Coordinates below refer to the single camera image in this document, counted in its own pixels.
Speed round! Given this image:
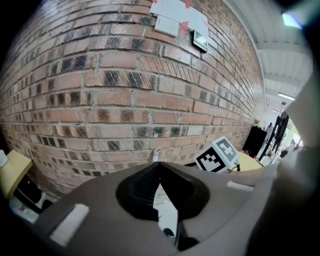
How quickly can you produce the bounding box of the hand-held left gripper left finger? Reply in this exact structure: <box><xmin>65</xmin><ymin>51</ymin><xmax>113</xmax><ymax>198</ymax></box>
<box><xmin>23</xmin><ymin>161</ymin><xmax>179</xmax><ymax>256</ymax></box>

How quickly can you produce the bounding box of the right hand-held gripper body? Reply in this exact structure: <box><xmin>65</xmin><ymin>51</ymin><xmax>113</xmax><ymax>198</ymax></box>
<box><xmin>194</xmin><ymin>136</ymin><xmax>239</xmax><ymax>174</ymax></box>

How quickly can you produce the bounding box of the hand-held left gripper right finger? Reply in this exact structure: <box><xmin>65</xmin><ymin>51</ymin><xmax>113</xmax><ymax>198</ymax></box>
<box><xmin>159</xmin><ymin>161</ymin><xmax>278</xmax><ymax>253</ymax></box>

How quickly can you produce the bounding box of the black cabinet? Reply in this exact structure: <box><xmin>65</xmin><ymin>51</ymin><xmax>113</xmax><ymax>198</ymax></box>
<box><xmin>241</xmin><ymin>125</ymin><xmax>268</xmax><ymax>159</ymax></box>

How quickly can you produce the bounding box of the black clothes stand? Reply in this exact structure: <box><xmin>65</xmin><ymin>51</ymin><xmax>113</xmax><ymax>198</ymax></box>
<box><xmin>258</xmin><ymin>100</ymin><xmax>290</xmax><ymax>162</ymax></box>

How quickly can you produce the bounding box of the long ceiling light strip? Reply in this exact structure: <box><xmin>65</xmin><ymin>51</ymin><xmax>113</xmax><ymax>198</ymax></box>
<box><xmin>277</xmin><ymin>92</ymin><xmax>296</xmax><ymax>101</ymax></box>

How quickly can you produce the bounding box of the yellow square table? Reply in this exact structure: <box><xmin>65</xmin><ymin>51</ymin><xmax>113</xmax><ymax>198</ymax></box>
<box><xmin>0</xmin><ymin>149</ymin><xmax>34</xmax><ymax>201</ymax></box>

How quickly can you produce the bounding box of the small white box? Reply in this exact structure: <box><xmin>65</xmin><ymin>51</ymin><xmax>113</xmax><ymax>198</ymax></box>
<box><xmin>0</xmin><ymin>149</ymin><xmax>9</xmax><ymax>168</ymax></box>

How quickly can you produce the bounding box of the white paper sheet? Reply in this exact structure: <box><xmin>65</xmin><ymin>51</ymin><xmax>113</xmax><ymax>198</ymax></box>
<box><xmin>149</xmin><ymin>0</ymin><xmax>210</xmax><ymax>40</ymax></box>

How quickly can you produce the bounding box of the rectangular ceiling light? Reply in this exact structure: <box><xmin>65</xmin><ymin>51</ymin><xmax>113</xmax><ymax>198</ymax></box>
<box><xmin>281</xmin><ymin>12</ymin><xmax>304</xmax><ymax>30</ymax></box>

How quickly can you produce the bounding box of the black wall control panel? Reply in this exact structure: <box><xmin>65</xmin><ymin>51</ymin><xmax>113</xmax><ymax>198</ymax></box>
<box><xmin>190</xmin><ymin>29</ymin><xmax>210</xmax><ymax>54</ymax></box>

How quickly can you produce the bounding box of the white wall switch plate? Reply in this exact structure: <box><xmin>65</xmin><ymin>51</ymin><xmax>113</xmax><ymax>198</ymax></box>
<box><xmin>153</xmin><ymin>14</ymin><xmax>180</xmax><ymax>38</ymax></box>

